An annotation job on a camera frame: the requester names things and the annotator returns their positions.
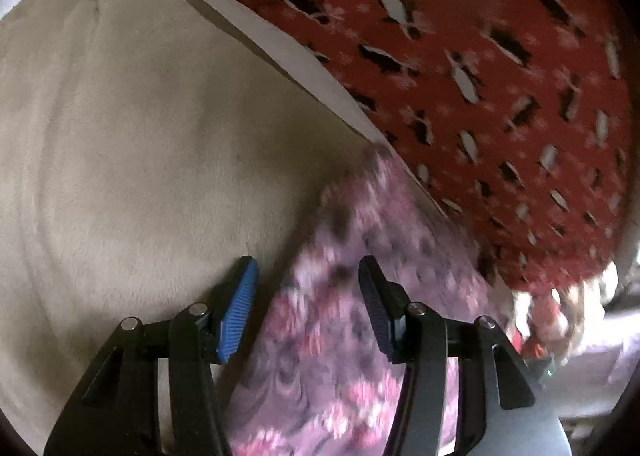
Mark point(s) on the red penguin pattern blanket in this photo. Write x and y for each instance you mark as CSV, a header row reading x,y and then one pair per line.
x,y
475,111

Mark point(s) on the beige fleece blanket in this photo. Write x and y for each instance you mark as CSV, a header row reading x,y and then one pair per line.
x,y
125,136

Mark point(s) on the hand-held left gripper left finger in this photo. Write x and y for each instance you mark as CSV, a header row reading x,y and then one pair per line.
x,y
237,311

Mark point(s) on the purple floral garment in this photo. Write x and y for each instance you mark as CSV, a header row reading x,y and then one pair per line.
x,y
310,386

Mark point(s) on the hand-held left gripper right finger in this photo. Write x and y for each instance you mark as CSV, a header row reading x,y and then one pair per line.
x,y
377,311

